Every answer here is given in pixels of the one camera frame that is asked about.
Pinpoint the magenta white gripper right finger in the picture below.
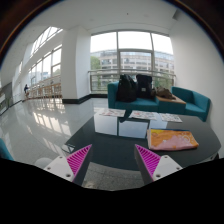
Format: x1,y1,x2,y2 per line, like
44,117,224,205
134,145,182,185

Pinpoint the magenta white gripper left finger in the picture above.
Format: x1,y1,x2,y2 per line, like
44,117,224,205
44,145,92,186

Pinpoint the folded orange pink towel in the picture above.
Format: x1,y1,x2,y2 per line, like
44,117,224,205
147,128,199,151

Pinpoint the white patterned towel middle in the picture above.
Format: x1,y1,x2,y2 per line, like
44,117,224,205
130,111,157,120

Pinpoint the white patterned towel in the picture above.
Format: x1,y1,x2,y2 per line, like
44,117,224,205
130,111,157,120
99,108,125,117
160,113,182,123

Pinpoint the white patterned towel right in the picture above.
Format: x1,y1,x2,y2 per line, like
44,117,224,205
160,113,182,123

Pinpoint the white patterned towel left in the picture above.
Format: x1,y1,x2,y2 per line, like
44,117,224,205
99,108,125,117

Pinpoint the teal sofa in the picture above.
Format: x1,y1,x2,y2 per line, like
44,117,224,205
107,81,186,114

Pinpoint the wooden side table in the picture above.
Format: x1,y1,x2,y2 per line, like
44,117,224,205
156,95,186,105

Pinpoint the teal chair edge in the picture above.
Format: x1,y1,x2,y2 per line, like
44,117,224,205
0,138,13,161

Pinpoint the brown bag on sofa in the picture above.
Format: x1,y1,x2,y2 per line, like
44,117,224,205
154,86,174,99

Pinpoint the teal armchair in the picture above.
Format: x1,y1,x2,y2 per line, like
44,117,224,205
171,86,211,122

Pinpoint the black backpack left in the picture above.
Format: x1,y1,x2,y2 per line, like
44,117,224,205
116,74,137,102

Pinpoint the black backpack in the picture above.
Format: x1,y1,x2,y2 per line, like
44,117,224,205
136,74,152,99
116,74,137,102

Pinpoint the black backpack right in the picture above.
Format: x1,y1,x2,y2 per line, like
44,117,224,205
136,74,152,99

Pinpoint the distant person by railing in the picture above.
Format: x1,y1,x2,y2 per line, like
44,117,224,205
24,84,29,99

